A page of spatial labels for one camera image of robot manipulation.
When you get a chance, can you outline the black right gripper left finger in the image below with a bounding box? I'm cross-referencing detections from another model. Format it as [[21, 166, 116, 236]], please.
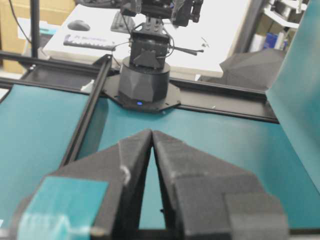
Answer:
[[9, 129, 152, 240]]

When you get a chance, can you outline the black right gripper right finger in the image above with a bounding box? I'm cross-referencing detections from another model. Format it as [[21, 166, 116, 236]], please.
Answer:
[[152, 130, 289, 240]]

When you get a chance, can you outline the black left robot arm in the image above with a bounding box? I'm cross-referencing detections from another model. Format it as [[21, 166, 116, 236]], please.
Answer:
[[103, 0, 203, 113]]

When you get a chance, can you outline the teal side panel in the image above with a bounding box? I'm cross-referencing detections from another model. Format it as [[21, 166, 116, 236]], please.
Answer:
[[266, 0, 320, 194]]

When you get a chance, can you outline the white keyboard box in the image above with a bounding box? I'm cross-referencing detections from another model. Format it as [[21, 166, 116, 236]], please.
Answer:
[[43, 0, 249, 77]]

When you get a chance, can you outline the black frame border rail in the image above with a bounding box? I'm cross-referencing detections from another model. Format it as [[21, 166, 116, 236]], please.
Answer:
[[0, 51, 279, 124]]

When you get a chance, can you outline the black aluminium rail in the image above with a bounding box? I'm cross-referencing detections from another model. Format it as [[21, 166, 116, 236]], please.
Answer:
[[58, 54, 112, 168]]

